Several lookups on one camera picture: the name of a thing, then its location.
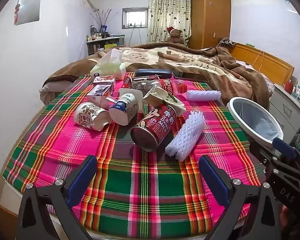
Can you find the brown beige blanket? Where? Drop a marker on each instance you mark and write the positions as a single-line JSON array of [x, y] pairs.
[[190, 60]]

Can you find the silver wall poster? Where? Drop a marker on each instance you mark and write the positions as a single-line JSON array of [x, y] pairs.
[[27, 10]]

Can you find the black smartphone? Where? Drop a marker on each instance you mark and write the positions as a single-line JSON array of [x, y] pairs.
[[190, 76]]

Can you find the white round trash bin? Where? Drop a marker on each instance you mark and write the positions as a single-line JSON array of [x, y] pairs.
[[260, 120]]

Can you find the row of cosmetic bottles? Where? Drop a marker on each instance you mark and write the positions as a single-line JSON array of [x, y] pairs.
[[96, 33]]

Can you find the white paper cup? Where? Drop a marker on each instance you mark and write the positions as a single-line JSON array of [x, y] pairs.
[[165, 98]]

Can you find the white foam fruit net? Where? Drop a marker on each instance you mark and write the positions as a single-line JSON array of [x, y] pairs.
[[203, 95], [186, 136]]

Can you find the white green tissue pack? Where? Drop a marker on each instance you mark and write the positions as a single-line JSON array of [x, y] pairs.
[[108, 66]]

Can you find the wooden headboard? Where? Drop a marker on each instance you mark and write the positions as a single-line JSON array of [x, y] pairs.
[[270, 62]]

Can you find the red milk can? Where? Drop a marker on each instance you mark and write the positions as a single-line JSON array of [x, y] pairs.
[[152, 127]]

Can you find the clear bottle red label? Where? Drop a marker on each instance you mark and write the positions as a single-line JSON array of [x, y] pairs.
[[167, 86]]

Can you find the red jar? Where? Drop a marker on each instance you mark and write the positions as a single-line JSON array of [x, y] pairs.
[[289, 86]]

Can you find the dried branches in blue vase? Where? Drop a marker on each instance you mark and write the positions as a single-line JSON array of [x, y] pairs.
[[103, 20]]

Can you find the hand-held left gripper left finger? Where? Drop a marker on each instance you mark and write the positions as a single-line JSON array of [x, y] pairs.
[[81, 182]]

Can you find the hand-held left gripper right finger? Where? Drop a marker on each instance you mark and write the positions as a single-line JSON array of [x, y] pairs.
[[213, 182]]

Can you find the patterned curtain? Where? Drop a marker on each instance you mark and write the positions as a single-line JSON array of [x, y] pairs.
[[168, 12]]

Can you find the white blue yogurt cup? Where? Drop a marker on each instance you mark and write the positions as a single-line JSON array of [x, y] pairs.
[[123, 108]]

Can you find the pink green plaid tablecloth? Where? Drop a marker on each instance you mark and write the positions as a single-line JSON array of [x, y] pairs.
[[140, 180]]

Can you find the grey storage shelf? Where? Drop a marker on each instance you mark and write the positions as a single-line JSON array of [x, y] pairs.
[[105, 46]]

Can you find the white red milk carton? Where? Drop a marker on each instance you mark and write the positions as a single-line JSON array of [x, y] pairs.
[[103, 80]]

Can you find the power strip with plugs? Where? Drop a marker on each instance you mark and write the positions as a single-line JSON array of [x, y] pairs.
[[227, 41]]

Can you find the brown wooden board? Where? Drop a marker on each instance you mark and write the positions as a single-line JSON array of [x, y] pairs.
[[1, 222]]

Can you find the dark blue glasses case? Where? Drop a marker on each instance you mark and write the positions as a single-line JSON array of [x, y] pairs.
[[152, 73]]

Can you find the pink bed sheet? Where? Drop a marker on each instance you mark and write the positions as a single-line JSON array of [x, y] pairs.
[[246, 65]]

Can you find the grey drawer cabinet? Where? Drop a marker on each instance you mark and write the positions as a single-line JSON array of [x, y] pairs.
[[287, 110]]

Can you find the brown patterned paper cup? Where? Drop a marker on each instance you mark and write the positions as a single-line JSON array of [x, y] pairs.
[[88, 116]]

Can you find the wooden wardrobe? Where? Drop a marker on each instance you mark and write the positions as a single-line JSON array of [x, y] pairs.
[[210, 15]]

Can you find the white purple milk carton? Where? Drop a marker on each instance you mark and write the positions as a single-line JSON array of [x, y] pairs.
[[97, 92]]

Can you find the teddy bear with red hat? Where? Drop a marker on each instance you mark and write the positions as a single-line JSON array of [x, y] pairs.
[[175, 36]]

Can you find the small window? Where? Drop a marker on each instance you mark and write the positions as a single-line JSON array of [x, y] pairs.
[[135, 17]]

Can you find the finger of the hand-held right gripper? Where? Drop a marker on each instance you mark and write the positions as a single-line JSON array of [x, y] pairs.
[[285, 148], [261, 151]]

